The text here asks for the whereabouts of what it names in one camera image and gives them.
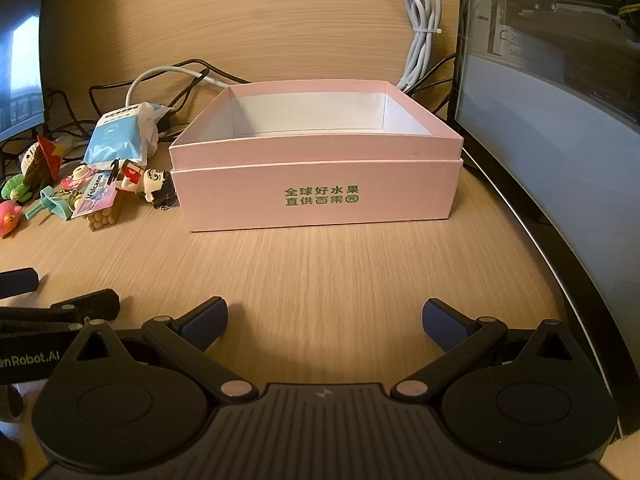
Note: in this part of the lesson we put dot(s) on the pink Volcano snack pack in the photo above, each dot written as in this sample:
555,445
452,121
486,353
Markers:
99,194

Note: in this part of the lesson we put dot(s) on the curved monitor right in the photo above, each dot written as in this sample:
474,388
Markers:
549,89

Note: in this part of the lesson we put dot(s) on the pink cardboard box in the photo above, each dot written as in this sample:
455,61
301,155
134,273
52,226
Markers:
314,153

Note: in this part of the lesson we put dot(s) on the pink round toy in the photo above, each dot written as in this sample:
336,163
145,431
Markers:
10,216

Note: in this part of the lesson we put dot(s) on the pink round sticker badge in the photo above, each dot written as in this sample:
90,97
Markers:
78,179

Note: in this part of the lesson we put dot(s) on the teal plastic crank handle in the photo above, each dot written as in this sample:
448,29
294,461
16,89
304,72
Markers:
59,202

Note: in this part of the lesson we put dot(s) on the crochet doll red hat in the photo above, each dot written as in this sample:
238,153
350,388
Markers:
40,166

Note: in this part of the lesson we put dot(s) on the monitor left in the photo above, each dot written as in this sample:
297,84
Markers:
21,83

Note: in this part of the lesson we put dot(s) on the blue tissue packet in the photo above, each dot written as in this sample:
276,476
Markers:
127,133

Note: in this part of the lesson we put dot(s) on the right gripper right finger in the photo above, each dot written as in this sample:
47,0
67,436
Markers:
464,342

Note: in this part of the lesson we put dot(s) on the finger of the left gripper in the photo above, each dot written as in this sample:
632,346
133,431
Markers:
18,282
103,304

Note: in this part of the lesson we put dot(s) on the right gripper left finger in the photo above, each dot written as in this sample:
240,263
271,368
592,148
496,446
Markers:
182,342

